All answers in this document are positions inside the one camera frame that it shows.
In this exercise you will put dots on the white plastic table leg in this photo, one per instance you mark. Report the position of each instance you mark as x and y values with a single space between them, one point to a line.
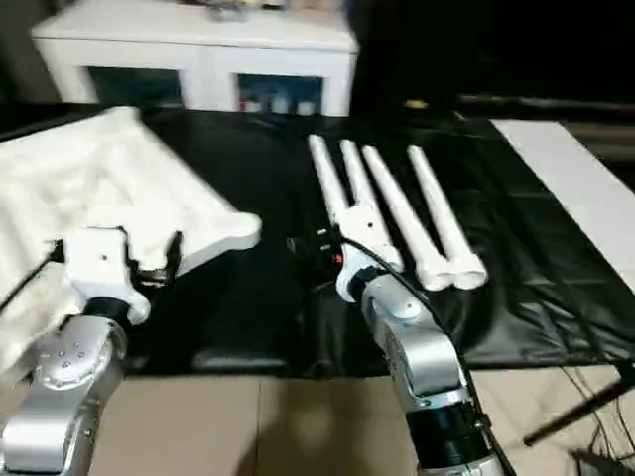
442 213
402 213
359 178
325 174

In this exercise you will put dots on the white plastic table top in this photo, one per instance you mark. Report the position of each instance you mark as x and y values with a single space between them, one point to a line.
99 188

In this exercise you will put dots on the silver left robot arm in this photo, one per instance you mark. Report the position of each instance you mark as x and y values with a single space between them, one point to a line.
60 397

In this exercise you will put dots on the black work mat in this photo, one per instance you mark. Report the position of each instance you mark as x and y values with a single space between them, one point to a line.
268 297

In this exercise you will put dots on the small yellow box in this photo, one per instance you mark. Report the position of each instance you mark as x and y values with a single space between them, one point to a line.
417 102

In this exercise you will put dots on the white cabinet with glass doors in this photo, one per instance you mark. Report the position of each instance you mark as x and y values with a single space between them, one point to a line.
149 45

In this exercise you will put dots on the white side table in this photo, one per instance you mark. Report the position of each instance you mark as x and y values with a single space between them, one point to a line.
575 188

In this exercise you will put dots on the black stand leg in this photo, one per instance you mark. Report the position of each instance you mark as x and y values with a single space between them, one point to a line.
585 402

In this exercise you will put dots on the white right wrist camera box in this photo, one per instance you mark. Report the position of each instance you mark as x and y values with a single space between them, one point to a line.
362 233

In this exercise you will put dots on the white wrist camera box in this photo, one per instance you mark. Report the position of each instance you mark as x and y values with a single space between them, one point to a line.
99 263
362 233

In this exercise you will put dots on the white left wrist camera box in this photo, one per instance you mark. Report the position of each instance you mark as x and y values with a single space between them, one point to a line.
99 263

